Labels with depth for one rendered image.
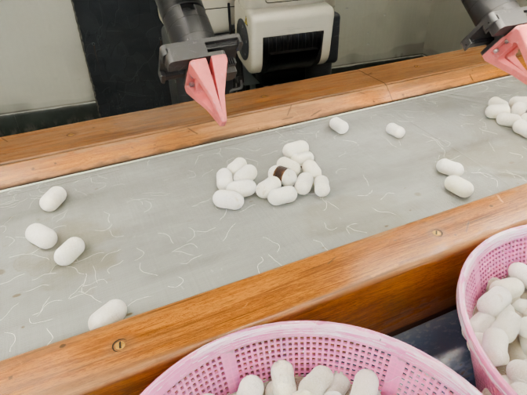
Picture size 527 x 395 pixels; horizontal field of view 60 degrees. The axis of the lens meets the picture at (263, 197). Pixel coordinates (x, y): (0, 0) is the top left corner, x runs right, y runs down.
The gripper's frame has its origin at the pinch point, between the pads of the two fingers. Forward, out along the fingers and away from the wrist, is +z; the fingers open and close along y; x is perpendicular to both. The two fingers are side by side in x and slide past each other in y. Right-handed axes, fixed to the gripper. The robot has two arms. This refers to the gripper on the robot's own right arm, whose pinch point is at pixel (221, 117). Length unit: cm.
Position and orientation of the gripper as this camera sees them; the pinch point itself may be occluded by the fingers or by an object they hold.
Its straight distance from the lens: 56.6
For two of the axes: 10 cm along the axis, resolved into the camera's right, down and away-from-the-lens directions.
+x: -2.5, 3.0, 9.2
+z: 3.4, 9.2, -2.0
